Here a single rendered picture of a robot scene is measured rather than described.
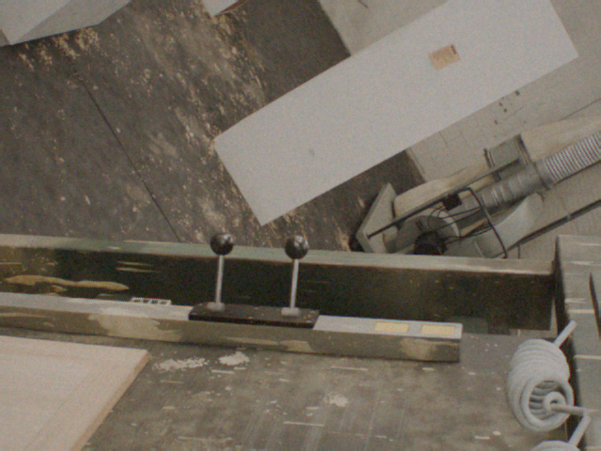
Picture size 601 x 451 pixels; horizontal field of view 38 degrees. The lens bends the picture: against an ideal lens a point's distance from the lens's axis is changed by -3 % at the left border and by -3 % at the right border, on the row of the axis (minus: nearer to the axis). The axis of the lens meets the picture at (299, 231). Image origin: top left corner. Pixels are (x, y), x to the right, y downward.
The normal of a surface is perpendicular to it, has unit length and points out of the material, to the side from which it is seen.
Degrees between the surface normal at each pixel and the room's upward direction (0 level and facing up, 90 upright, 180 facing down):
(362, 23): 90
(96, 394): 60
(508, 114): 90
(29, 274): 90
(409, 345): 90
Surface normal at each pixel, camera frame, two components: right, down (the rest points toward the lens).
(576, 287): -0.04, -0.94
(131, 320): -0.22, 0.34
